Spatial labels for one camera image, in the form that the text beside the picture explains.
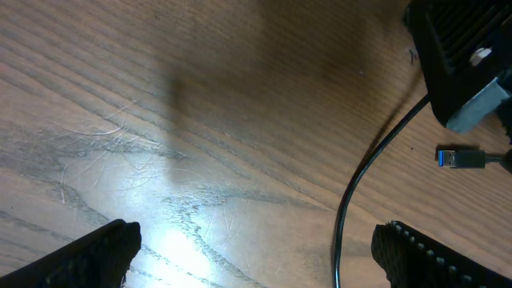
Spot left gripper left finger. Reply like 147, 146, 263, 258
1, 219, 142, 288

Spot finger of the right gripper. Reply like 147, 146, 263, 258
403, 0, 511, 134

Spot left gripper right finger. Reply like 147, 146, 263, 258
371, 221, 511, 288

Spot black usb cable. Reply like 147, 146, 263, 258
330, 94, 512, 288

